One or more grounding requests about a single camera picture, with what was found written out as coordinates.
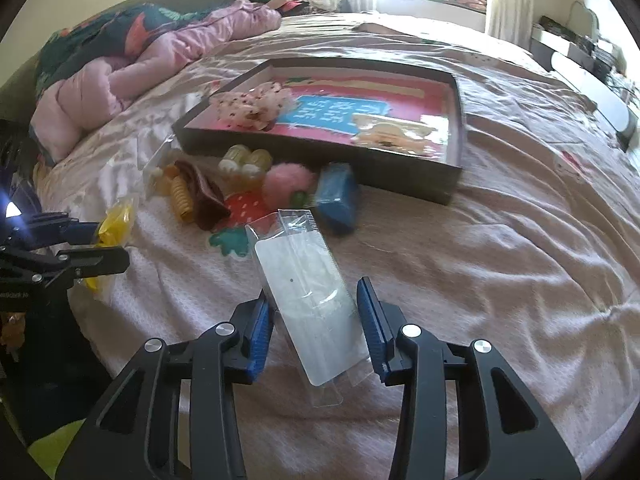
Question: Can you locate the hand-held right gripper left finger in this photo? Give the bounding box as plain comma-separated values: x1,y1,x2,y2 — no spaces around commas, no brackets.
55,295,275,480

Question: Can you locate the cream bow hair clip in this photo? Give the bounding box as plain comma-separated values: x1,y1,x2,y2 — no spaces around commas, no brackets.
350,112,433,150

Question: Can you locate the clear plastic packet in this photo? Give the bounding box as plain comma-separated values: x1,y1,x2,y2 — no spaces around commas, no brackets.
137,135,183,201

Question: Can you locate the dark grey cardboard box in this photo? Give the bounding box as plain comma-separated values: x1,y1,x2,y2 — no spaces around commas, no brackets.
172,57,468,206

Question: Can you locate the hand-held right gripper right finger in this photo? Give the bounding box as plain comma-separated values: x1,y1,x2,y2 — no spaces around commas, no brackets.
355,276,583,480

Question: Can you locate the pale yellow hair roller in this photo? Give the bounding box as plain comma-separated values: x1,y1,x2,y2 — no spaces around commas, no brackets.
218,144,251,178
243,149,273,183

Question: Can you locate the white low cabinet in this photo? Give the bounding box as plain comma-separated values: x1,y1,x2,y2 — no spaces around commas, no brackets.
530,25,640,151

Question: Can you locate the dark floral pillow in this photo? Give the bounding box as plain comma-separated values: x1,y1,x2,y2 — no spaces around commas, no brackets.
35,2,201,101

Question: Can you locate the brown headband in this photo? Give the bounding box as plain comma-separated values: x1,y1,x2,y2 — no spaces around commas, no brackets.
174,159,232,231

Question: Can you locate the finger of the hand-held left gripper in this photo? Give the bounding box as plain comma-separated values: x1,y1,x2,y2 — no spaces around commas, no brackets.
40,212,101,248
0,246,132,286

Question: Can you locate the white arched mirror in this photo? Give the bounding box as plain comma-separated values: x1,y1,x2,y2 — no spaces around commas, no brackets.
567,0,601,41

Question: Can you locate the red strawberry hair clip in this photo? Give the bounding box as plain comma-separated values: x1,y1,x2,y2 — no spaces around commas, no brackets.
209,192,271,261

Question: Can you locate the white floral scrunchie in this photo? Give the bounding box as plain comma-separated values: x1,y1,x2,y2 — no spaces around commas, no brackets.
209,82,295,133

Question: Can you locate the yellow hair ties packet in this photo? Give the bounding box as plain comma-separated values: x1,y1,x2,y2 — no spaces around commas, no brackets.
82,197,138,293

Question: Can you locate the orange spiral hair tie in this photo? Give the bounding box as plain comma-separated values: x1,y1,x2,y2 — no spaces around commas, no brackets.
170,172,195,223

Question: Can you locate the blue hair accessory packet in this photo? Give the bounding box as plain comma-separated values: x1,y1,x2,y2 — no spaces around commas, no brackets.
314,162,362,235

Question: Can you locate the pink pompom hair clip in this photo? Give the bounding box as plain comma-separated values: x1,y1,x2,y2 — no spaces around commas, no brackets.
263,165,317,207

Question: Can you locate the pink quilt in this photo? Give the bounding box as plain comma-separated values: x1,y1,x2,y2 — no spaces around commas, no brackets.
30,0,283,163

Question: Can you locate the clear packet with white card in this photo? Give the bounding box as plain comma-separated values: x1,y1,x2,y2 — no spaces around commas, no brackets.
245,208,373,407

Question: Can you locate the pink bedspread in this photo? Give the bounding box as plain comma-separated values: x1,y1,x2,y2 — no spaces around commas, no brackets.
30,10,640,480

